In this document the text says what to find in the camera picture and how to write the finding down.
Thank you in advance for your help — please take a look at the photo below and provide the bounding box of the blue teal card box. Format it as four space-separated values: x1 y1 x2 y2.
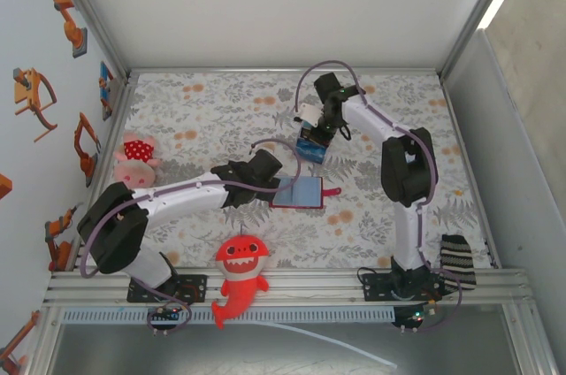
294 125 329 165

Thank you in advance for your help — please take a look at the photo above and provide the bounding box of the red card holder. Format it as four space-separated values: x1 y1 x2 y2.
269 174 342 211

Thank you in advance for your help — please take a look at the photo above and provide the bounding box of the floral table mat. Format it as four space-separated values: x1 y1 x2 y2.
86 72 494 270

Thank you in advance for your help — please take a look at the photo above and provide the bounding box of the red shark plush toy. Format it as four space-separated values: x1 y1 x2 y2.
210 224 271 330

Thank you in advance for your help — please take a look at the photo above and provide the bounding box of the pink pig plush toy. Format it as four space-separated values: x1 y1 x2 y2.
112 132 163 188

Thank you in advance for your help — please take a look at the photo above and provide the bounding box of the small circuit board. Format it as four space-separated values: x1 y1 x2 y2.
147 305 183 328

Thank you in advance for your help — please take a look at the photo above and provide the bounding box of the blue orange machine sticker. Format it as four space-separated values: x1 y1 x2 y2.
97 60 115 122

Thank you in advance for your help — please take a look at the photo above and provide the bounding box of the black white striped pouch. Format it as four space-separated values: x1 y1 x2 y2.
440 233 478 295

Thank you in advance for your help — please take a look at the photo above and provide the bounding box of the round circuit board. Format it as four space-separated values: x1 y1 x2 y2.
392 302 438 331

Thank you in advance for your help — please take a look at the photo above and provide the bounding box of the white plastic tube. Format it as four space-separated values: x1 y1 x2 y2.
258 320 399 370

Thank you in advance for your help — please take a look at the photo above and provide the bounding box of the orange gripper claw sticker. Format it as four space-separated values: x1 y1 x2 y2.
11 67 58 144

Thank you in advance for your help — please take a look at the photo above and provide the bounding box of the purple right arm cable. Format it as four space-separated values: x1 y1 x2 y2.
294 59 463 334

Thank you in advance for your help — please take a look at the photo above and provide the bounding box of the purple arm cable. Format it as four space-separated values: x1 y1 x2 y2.
294 59 463 334
79 138 302 337

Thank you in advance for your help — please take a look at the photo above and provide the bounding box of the thin aluminium frame rail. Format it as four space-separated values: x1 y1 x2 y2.
126 66 446 80

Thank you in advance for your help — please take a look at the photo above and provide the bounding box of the wide aluminium frame rail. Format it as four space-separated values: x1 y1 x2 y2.
42 267 534 308

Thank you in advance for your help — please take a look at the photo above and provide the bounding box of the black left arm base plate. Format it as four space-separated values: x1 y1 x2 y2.
126 273 209 304

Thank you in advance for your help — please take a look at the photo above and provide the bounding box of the white slotted cable duct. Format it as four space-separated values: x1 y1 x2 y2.
59 307 397 325

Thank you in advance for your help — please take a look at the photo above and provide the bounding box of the aluminium side rail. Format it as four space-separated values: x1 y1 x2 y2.
65 76 141 271
440 76 501 270

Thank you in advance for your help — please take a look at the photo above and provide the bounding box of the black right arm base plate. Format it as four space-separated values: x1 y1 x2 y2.
361 272 399 303

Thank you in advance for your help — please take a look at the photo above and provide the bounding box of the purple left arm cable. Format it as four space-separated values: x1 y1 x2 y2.
79 138 302 337

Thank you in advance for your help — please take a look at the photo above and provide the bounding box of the aluminium frame post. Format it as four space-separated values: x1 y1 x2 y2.
46 0 132 80
435 0 525 80

